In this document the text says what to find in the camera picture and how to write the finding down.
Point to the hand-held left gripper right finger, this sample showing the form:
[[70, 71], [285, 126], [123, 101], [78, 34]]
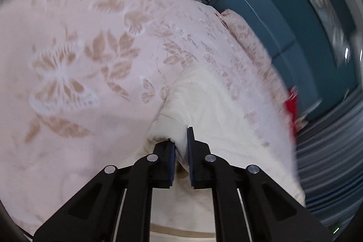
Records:
[[189, 157]]

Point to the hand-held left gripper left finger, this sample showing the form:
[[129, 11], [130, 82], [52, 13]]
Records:
[[171, 162]]

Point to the cream padded jacket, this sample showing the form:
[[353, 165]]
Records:
[[212, 106]]

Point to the pink floral bedspread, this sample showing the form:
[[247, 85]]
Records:
[[85, 117]]

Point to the red cloth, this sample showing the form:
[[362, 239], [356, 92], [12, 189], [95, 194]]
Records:
[[292, 108]]

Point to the pink floral pillow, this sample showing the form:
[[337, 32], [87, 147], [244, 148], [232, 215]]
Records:
[[244, 32]]

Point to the grey curtain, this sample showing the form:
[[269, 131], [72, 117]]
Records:
[[326, 159]]

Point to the blue upholstered headboard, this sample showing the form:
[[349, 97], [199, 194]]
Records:
[[255, 9]]

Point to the long wall picture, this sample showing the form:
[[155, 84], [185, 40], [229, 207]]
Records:
[[320, 3]]

